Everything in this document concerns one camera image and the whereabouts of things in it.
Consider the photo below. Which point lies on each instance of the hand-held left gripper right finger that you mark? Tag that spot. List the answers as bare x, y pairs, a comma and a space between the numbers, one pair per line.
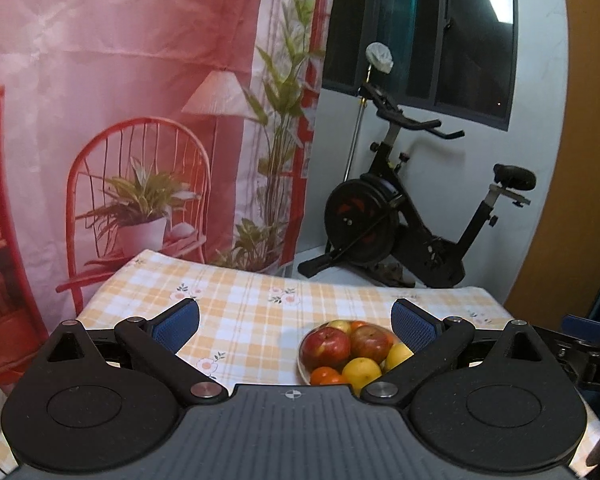
412, 328

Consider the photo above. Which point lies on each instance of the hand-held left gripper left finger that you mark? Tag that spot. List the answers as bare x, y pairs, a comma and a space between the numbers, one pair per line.
180, 328

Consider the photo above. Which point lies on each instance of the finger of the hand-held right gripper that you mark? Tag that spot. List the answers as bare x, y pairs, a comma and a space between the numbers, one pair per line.
587, 327

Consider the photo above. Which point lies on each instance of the yellow lemon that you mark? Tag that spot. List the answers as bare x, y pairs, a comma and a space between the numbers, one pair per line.
397, 356
362, 372

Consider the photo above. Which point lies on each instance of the red apple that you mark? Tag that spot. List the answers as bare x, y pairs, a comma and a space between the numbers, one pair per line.
372, 342
325, 349

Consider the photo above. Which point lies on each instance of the orange mandarin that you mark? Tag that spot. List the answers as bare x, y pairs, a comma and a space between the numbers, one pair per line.
327, 376
358, 325

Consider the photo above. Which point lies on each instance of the yellow-green apple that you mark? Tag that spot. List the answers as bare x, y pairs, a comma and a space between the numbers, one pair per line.
340, 326

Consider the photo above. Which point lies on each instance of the cream round plate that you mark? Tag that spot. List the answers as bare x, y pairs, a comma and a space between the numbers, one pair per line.
304, 371

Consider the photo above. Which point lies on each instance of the checked floral tablecloth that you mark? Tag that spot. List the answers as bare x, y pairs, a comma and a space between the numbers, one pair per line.
255, 320

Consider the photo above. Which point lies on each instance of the black exercise bike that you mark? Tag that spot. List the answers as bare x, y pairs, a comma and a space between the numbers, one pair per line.
360, 220

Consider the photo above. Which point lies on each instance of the wooden door panel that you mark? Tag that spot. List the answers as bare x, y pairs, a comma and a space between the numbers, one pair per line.
580, 160

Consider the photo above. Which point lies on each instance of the metal pole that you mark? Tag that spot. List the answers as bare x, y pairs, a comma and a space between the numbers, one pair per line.
356, 130

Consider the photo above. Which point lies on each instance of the white cap on pole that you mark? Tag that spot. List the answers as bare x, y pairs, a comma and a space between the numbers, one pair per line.
380, 57

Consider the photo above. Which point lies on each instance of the printed pink backdrop cloth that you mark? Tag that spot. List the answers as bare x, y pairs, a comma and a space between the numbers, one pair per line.
130, 60

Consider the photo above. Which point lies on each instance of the dark window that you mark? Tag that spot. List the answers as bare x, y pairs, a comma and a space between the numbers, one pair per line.
455, 35

